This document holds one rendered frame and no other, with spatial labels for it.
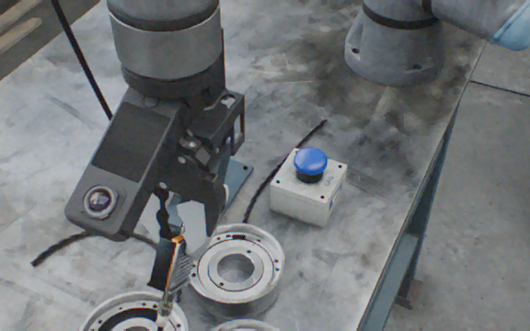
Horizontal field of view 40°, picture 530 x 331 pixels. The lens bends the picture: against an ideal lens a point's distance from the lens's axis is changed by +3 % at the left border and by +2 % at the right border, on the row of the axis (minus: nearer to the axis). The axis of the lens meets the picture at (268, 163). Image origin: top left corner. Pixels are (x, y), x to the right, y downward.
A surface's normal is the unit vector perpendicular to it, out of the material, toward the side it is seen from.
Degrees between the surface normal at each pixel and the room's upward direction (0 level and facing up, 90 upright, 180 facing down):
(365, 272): 0
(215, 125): 0
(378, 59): 73
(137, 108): 29
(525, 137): 0
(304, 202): 90
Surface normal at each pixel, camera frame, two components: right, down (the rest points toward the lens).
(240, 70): 0.01, -0.72
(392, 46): -0.25, 0.42
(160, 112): -0.14, -0.31
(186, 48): 0.35, 0.65
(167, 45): 0.04, 0.69
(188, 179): -0.40, 0.64
